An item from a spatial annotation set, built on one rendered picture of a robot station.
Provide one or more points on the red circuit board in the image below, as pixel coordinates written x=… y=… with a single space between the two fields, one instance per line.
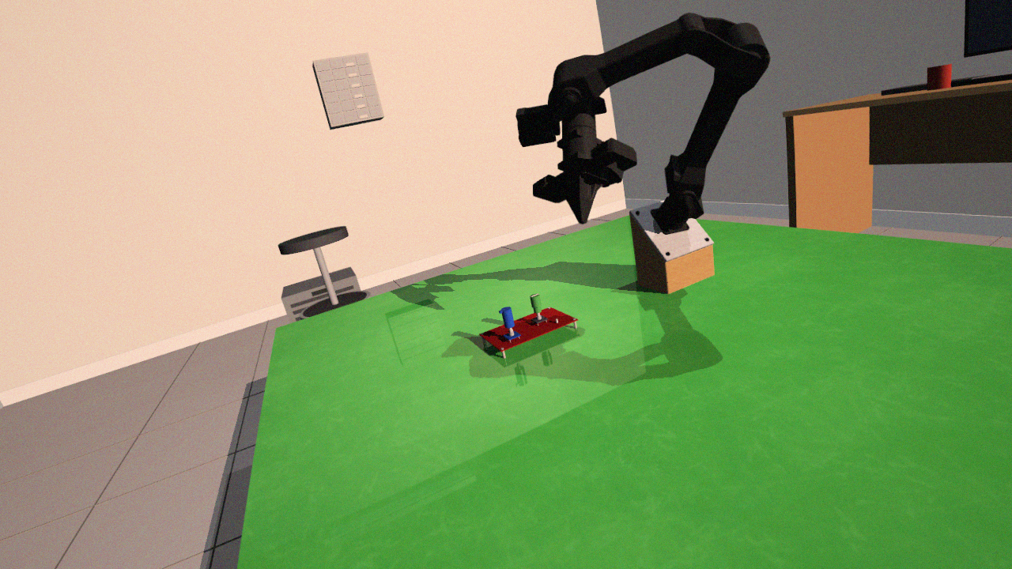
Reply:
x=514 y=333

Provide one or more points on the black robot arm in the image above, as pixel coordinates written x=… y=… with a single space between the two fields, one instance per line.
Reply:
x=736 y=51

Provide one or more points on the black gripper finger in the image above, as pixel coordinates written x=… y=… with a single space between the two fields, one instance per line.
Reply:
x=565 y=187
x=585 y=185

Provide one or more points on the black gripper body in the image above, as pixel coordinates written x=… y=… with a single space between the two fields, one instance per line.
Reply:
x=582 y=150

